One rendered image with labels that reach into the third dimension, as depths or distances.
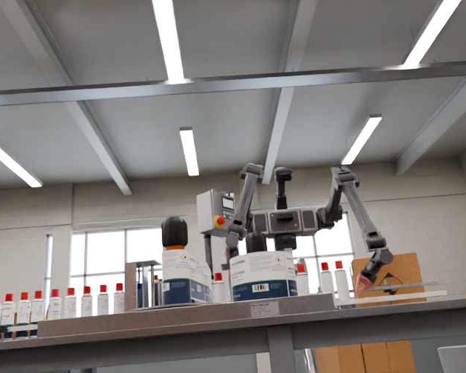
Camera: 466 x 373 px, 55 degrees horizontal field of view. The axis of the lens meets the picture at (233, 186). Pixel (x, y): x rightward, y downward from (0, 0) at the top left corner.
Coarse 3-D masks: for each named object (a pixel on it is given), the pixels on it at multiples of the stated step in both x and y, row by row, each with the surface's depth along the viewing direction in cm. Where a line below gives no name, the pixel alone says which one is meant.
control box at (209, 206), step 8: (208, 192) 212; (216, 192) 214; (200, 200) 215; (208, 200) 211; (216, 200) 212; (200, 208) 213; (208, 208) 210; (216, 208) 211; (224, 208) 215; (200, 216) 212; (208, 216) 209; (216, 216) 209; (200, 224) 211; (208, 224) 208; (216, 224) 207; (224, 224) 212; (200, 232) 210; (208, 232) 211; (216, 232) 212; (224, 232) 214
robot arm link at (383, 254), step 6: (366, 240) 195; (384, 240) 195; (366, 246) 195; (384, 246) 194; (366, 252) 196; (378, 252) 188; (384, 252) 185; (390, 252) 185; (378, 258) 187; (384, 258) 185; (390, 258) 185; (384, 264) 187
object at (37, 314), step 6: (36, 294) 203; (42, 294) 205; (36, 300) 201; (42, 300) 202; (36, 306) 200; (42, 306) 202; (36, 312) 199; (42, 312) 201; (36, 318) 198; (42, 318) 200; (30, 324) 198; (30, 330) 197; (36, 330) 197; (30, 336) 196; (36, 336) 196
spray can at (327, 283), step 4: (320, 264) 196; (324, 264) 195; (324, 268) 194; (328, 268) 195; (320, 272) 194; (324, 272) 193; (328, 272) 193; (320, 276) 194; (324, 276) 192; (328, 276) 192; (324, 280) 192; (328, 280) 191; (332, 280) 192; (324, 284) 191; (328, 284) 191; (332, 284) 191; (324, 288) 191; (328, 288) 190; (332, 288) 191; (324, 292) 191; (328, 292) 190; (332, 292) 190; (336, 308) 188
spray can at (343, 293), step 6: (336, 264) 194; (336, 270) 193; (342, 270) 192; (336, 276) 192; (342, 276) 191; (336, 282) 192; (342, 282) 190; (342, 288) 189; (348, 288) 190; (342, 294) 189; (348, 294) 189; (342, 306) 187; (348, 306) 187
